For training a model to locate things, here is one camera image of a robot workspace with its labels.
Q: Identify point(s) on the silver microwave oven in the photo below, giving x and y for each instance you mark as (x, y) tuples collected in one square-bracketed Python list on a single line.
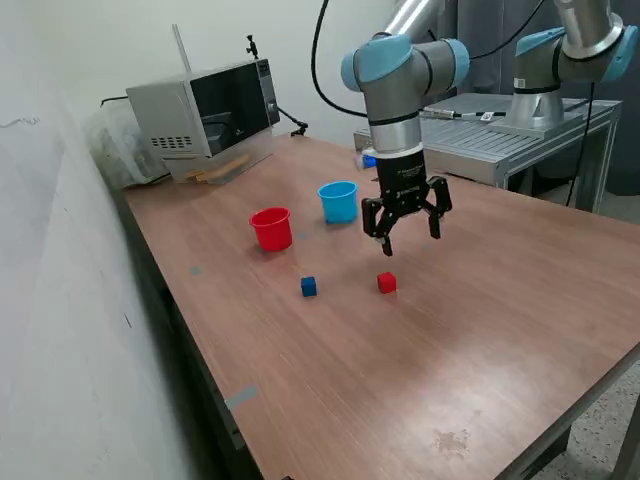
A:
[(165, 110)]

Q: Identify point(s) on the red cube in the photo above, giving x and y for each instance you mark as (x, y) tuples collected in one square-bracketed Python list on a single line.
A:
[(387, 283)]

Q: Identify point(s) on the blue cube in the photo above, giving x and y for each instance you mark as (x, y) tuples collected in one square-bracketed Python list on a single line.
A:
[(309, 287)]

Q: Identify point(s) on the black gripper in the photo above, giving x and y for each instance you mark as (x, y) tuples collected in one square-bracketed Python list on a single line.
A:
[(402, 185)]

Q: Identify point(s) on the red plastic bin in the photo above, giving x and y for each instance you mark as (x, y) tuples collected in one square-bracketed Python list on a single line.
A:
[(272, 232)]

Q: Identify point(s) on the aluminium mounting platform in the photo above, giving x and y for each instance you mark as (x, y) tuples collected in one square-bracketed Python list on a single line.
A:
[(475, 145)]

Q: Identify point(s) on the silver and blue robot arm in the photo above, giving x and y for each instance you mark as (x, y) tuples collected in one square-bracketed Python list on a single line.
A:
[(395, 75)]

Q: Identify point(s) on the small black camera mount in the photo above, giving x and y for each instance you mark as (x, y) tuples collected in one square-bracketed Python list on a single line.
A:
[(251, 46)]

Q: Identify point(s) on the white rod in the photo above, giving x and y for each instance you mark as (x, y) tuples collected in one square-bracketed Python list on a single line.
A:
[(181, 47)]

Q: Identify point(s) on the clear plastic storage container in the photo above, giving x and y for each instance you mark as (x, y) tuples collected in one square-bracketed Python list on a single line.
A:
[(115, 145)]

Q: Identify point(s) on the black marker with tag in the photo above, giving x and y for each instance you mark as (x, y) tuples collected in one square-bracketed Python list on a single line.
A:
[(485, 116)]

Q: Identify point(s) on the blue plastic bin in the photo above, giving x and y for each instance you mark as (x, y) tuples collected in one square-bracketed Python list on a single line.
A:
[(341, 205)]

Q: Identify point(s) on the long grey tape strip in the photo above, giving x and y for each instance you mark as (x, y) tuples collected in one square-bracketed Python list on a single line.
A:
[(241, 397)]

